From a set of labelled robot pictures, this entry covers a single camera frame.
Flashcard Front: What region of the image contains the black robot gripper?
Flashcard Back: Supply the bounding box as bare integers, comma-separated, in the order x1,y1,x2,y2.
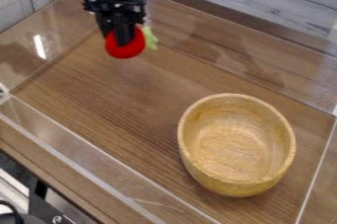
83,0,146,46

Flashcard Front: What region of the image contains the red plush strawberry toy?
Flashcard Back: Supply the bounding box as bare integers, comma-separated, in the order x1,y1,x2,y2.
105,26,159,59

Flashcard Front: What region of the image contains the oval wooden bowl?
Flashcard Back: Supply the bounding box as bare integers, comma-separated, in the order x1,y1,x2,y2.
177,93,295,197

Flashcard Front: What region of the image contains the black table leg clamp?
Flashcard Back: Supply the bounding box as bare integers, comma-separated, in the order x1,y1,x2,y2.
26,178,89,224

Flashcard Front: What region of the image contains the clear acrylic tray wall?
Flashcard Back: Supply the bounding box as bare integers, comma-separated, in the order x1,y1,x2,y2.
0,0,337,224

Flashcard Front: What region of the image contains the black cable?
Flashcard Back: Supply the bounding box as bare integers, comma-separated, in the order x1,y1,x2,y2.
0,199,23,224

